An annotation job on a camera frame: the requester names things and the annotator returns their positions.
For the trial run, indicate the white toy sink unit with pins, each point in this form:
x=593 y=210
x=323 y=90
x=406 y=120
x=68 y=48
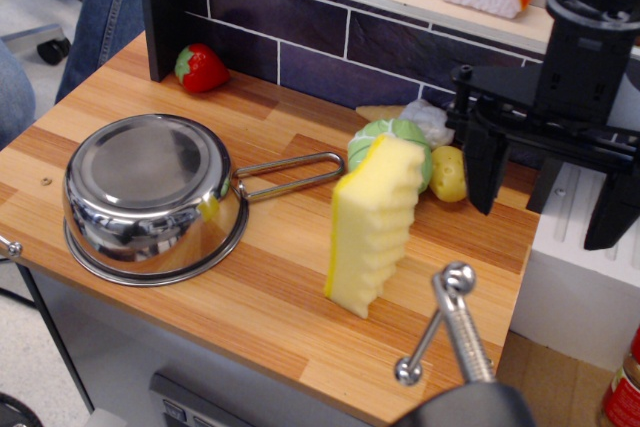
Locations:
x=583 y=304

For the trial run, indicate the wooden shelf with tile backsplash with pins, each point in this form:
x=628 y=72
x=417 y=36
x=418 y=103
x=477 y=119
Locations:
x=341 y=51

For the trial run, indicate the beige toy food slice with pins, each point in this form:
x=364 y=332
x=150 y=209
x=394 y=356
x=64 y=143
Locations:
x=380 y=112

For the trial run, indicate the red toy strawberry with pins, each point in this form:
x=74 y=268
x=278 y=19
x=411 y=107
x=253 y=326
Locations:
x=199 y=69

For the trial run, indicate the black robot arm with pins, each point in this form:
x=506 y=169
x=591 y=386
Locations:
x=585 y=62

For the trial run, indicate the office chair base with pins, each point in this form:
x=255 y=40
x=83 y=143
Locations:
x=40 y=12

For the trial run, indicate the stainless steel pot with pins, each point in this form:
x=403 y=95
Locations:
x=154 y=199

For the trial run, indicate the yellow toy potato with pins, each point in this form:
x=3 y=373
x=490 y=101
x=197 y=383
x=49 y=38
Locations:
x=448 y=182

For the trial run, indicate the red spice jar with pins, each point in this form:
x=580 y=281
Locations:
x=620 y=403

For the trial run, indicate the grey oven control panel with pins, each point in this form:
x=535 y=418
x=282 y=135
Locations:
x=178 y=406

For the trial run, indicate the small metal knob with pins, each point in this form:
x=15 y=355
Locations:
x=14 y=249

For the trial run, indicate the white toy cauliflower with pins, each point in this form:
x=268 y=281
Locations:
x=432 y=122

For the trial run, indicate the person leg in jeans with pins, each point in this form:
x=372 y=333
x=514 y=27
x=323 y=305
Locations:
x=103 y=29

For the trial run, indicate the green toy cabbage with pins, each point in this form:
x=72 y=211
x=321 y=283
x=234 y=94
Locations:
x=359 y=145

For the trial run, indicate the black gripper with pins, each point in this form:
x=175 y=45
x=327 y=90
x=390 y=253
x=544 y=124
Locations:
x=496 y=108

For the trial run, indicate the yellow sponge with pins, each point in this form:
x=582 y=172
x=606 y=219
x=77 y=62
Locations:
x=372 y=212

